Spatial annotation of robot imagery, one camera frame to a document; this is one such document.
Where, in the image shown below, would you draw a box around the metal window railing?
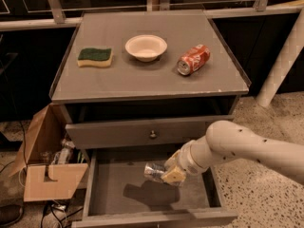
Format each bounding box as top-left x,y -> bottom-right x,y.
0,0 -> 304,32

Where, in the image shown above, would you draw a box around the green yellow sponge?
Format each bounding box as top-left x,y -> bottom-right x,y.
77,47 -> 113,67

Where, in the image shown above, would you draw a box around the black floor cables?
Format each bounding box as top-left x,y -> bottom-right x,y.
40,200 -> 85,228

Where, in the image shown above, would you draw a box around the brown cardboard box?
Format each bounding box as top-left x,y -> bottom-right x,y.
9,104 -> 88,202

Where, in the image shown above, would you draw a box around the round metal drawer knob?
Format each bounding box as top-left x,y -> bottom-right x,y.
149,130 -> 158,140

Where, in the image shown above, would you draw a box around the grey drawer cabinet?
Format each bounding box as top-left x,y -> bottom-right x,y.
48,10 -> 253,159

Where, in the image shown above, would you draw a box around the silver blue redbull can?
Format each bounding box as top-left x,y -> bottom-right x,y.
143,162 -> 165,182

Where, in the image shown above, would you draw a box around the white paper bowl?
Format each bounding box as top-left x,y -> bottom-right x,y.
124,35 -> 167,62

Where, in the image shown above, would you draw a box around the plastic bottle in box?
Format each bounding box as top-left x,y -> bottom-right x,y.
58,139 -> 75,164

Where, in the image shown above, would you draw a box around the dark shoe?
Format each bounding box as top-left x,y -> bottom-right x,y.
0,204 -> 24,228

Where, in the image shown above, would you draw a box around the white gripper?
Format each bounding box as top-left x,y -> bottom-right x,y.
161,139 -> 211,186

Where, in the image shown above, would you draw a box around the red soda can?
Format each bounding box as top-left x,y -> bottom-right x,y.
177,45 -> 210,76

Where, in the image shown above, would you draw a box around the white diagonal pole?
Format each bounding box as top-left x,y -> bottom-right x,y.
256,9 -> 304,107

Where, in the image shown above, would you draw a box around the grey open middle drawer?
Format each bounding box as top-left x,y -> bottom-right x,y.
72,144 -> 238,228

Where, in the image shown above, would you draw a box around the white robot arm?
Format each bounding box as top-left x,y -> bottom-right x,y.
161,121 -> 304,184

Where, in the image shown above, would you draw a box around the grey top drawer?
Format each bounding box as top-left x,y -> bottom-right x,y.
66,115 -> 233,149

